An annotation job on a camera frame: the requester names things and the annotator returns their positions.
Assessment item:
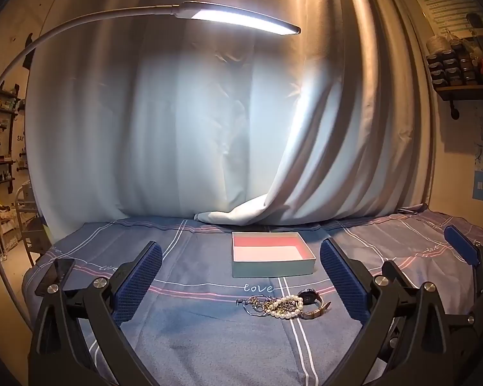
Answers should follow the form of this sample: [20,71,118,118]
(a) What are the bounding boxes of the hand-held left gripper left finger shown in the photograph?
[28,241,164,386]

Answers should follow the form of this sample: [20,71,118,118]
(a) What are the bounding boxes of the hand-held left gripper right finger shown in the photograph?
[320,238,483,386]

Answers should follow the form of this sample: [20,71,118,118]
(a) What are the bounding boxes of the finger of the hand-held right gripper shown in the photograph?
[444,225,483,324]

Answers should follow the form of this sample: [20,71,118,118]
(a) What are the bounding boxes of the pearl bracelet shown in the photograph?
[270,294,305,321]

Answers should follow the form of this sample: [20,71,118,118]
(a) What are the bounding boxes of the teal box with pink inside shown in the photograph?
[231,231,317,279]

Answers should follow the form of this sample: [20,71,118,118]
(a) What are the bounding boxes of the dark metal chain necklace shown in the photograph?
[237,296,275,319]

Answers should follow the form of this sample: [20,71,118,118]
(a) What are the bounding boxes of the wristwatch with gold band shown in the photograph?
[297,288,333,319]

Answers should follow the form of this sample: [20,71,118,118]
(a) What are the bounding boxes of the black smartphone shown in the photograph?
[35,258,76,295]

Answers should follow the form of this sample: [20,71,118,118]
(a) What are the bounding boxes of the blue plaid bedsheet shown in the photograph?
[22,204,483,386]

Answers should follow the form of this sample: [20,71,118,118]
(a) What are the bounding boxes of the white metal rack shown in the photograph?
[14,180,49,267]

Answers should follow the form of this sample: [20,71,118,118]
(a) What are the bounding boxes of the pale grey curtain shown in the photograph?
[24,0,435,226]

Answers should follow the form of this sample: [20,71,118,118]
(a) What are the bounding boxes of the white gooseneck lamp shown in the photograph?
[0,1,302,326]

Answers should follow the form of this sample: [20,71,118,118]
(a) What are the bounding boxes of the cluttered dark wall shelves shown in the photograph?
[0,66,29,194]

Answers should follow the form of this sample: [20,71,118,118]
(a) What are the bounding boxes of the white text wall poster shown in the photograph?
[411,0,483,43]

